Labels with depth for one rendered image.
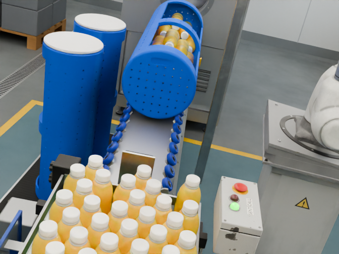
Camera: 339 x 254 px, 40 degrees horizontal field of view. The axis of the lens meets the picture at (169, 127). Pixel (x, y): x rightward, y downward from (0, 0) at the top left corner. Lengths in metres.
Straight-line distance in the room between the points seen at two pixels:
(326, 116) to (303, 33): 5.20
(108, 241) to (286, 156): 0.76
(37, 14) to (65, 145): 2.73
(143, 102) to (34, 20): 3.25
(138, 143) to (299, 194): 0.60
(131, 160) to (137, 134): 0.36
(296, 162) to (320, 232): 0.33
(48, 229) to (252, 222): 0.48
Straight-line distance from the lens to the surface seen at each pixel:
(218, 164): 3.46
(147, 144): 1.68
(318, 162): 1.60
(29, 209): 1.45
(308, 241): 1.84
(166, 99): 1.78
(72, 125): 2.29
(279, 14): 6.49
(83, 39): 2.31
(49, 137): 2.36
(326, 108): 1.42
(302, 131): 1.68
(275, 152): 1.58
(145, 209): 1.13
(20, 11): 4.98
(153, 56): 1.72
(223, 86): 2.86
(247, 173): 3.46
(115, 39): 2.53
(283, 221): 1.78
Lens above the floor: 1.78
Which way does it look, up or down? 28 degrees down
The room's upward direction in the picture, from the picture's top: 11 degrees clockwise
